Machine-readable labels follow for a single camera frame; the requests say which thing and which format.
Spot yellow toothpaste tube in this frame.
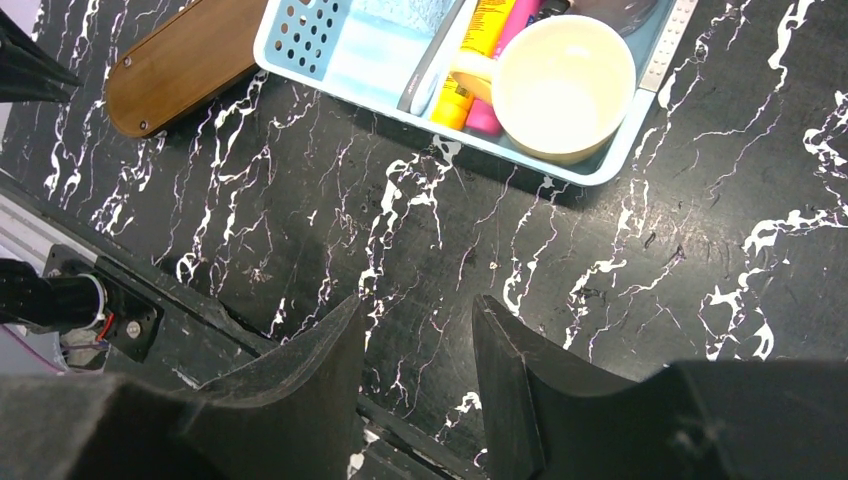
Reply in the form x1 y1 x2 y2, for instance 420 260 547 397
430 0 515 130

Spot grey toothbrush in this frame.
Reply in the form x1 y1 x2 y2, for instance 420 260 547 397
397 1 477 117

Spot cream yellow mug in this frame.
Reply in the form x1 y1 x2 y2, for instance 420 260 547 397
449 15 637 165

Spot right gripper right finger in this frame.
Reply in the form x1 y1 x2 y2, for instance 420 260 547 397
472 295 847 479

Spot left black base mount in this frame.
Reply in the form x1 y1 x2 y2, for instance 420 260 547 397
1 244 164 363

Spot light blue plastic basket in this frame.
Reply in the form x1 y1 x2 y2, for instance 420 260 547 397
253 1 698 186

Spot purple translucent cup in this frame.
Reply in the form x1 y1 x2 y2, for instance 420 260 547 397
569 0 658 37

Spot pink toothpaste tube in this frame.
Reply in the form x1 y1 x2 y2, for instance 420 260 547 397
457 1 541 136

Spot clear plastic package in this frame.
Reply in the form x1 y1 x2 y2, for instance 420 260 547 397
352 0 455 34

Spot brown wooden oval tray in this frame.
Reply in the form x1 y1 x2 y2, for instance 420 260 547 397
104 0 267 138

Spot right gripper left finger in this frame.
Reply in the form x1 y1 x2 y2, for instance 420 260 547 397
1 296 366 479

